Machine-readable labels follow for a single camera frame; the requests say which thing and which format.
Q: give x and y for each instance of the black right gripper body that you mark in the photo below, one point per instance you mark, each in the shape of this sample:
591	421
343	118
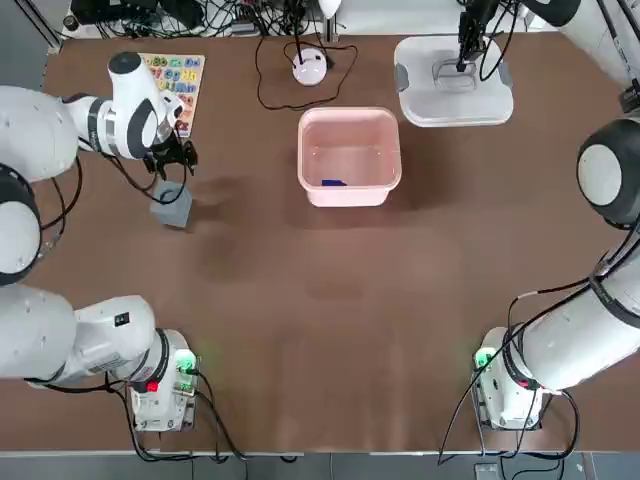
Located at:
480	10

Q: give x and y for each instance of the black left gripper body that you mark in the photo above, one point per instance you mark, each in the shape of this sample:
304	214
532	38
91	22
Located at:
167	150

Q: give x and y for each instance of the grey block with round hole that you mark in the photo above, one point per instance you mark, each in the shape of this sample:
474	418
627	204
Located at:
172	210

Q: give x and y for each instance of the white bin lid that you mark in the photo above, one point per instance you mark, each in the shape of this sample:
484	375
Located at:
450	107

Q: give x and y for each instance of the blue toy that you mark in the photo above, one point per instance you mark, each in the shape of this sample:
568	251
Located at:
332	183

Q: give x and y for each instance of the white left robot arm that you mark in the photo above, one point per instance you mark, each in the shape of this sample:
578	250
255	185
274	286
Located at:
30	130

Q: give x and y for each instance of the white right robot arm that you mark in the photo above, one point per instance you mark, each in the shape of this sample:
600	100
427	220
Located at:
575	340

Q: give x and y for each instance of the pink plastic bin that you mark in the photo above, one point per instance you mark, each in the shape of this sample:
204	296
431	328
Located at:
350	197

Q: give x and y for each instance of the colourful alphabet puzzle board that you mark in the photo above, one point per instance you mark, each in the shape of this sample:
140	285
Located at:
192	75

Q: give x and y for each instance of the white desk lamp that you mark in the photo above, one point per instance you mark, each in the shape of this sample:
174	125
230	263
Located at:
310	70

